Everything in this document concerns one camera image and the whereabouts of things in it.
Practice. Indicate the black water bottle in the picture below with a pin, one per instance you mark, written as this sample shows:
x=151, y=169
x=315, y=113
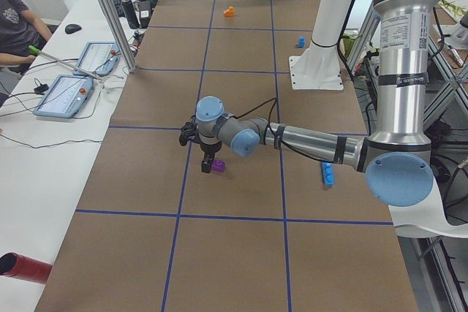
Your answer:
x=130, y=14

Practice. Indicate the small blue block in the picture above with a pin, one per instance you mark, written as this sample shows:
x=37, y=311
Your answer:
x=301, y=42

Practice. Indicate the orange trapezoid block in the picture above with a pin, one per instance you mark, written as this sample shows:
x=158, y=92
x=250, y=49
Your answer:
x=229, y=12

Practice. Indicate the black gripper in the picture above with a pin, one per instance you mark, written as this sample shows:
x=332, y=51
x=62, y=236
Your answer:
x=210, y=148

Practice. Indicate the blue teach pendant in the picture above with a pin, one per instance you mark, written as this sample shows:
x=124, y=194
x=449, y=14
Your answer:
x=65, y=97
x=99, y=58

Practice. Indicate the far blue teach pendant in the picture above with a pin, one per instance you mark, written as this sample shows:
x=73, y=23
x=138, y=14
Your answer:
x=99, y=58

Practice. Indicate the purple trapezoid block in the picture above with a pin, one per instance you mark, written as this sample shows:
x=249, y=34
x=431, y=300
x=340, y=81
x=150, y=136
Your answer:
x=218, y=166

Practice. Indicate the aluminium frame post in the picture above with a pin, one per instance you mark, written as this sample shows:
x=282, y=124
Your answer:
x=117, y=30

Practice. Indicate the long blue block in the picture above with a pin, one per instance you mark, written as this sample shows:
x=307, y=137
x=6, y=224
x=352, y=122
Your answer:
x=328, y=178

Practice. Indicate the metal rod green handle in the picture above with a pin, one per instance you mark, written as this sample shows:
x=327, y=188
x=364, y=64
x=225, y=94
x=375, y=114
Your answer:
x=37, y=52

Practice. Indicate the black computer mouse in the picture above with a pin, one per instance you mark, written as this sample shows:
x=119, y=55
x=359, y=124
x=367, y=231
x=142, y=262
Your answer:
x=72, y=28

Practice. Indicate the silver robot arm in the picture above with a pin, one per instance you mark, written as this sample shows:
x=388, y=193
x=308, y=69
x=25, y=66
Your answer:
x=394, y=159

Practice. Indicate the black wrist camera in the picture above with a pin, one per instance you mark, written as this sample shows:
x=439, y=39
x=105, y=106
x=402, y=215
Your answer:
x=189, y=133

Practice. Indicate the seated person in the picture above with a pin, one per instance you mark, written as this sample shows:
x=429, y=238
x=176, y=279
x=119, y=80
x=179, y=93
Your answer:
x=20, y=28

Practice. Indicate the white chair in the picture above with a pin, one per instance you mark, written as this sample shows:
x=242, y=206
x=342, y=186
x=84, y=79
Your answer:
x=425, y=219

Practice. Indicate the red cylinder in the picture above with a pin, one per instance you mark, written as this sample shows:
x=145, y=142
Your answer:
x=24, y=268

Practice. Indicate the near blue teach pendant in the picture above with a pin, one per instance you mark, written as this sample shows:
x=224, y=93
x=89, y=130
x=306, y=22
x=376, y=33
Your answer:
x=65, y=97

